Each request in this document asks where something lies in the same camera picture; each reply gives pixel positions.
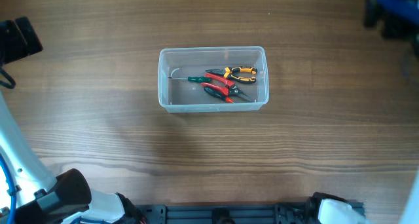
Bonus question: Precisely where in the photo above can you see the green handled screwdriver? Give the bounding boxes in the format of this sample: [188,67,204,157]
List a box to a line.
[169,77,211,83]

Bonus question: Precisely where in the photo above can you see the orange black pliers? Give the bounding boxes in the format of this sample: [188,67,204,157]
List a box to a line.
[206,66,258,84]

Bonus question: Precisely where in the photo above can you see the red handled snips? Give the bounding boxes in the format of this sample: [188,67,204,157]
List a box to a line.
[200,73,253,102]

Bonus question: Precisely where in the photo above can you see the black red screwdriver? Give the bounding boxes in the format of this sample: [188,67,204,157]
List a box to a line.
[204,86,234,103]

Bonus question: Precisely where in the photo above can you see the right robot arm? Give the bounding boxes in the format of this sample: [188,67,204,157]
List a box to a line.
[304,0,418,224]

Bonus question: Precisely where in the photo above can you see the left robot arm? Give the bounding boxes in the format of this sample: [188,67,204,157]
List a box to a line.
[1,100,148,224]

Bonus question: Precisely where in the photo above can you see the left blue cable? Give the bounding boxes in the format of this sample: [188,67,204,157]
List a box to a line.
[0,151,18,224]

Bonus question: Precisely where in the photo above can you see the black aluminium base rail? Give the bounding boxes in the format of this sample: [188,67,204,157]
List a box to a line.
[137,202,320,224]

